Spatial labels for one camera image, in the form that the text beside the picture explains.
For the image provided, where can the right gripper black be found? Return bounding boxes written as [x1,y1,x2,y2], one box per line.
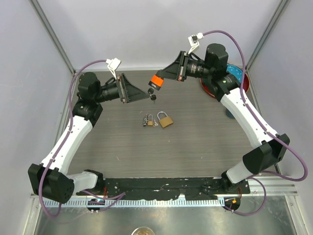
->
[157,51,213,82]

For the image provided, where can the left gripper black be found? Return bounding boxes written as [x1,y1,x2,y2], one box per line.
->
[94,73,149,103]

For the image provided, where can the orange black padlock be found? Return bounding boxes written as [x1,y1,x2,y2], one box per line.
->
[148,74,164,91]

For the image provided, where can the small brass padlock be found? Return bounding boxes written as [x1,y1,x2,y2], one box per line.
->
[147,114,154,126]

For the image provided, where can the large brass padlock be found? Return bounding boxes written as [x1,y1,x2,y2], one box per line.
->
[157,111,174,128]

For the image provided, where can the small padlock key bunch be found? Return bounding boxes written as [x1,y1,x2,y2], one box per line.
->
[143,115,149,127]

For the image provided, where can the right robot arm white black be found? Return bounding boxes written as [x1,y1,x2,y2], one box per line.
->
[156,44,290,193]

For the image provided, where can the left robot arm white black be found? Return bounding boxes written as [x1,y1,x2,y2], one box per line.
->
[28,72,150,204]

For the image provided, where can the blue dotted plate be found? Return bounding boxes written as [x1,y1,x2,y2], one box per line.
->
[226,64,243,83]

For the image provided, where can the dark blue mug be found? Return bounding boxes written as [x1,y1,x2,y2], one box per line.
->
[225,109,235,119]

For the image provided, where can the red round tray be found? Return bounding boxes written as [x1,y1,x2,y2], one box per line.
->
[200,73,250,98]

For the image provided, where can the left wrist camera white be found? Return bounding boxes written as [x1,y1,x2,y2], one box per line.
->
[106,58,121,79]

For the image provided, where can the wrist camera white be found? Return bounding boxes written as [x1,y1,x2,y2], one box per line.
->
[106,58,121,79]
[188,32,204,54]

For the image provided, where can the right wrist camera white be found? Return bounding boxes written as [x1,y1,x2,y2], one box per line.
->
[188,32,204,54]

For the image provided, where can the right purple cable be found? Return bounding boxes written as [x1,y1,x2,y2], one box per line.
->
[202,30,309,216]

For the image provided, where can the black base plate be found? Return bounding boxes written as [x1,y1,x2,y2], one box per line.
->
[88,177,250,201]

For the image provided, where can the white slotted cable duct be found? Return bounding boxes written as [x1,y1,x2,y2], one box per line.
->
[42,198,225,208]

